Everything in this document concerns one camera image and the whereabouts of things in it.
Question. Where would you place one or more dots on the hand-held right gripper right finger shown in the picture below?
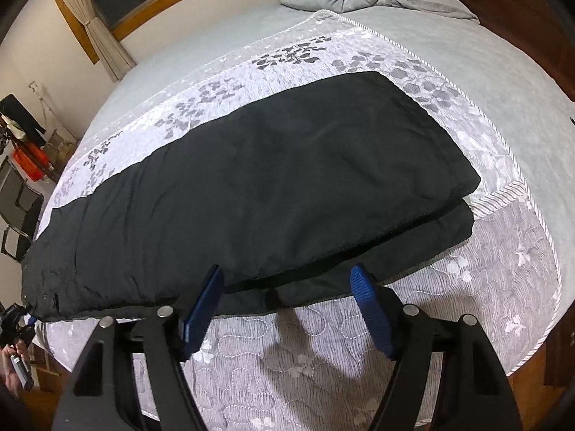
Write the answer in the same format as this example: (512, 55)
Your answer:
(370, 307)

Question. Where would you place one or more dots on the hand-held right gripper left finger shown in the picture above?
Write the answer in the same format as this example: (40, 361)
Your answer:
(203, 305)

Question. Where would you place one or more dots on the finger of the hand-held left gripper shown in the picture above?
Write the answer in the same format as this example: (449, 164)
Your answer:
(15, 321)
(22, 370)

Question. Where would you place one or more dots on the black pants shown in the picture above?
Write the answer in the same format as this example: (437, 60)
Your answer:
(269, 179)

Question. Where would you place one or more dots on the person's left hand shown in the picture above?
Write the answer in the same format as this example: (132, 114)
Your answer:
(5, 363)

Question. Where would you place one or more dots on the white floral quilted mat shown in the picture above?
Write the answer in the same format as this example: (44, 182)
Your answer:
(337, 368)

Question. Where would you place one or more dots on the black folding chair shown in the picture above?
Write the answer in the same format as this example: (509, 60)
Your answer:
(20, 206)

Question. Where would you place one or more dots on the red box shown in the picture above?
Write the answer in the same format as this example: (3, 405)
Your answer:
(29, 161)

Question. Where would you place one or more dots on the black hanging garment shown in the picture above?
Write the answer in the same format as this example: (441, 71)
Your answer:
(18, 112)

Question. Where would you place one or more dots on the beige curtain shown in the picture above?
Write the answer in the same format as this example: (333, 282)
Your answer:
(101, 40)

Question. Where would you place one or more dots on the dark wooden headboard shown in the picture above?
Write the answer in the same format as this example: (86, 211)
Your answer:
(516, 9)

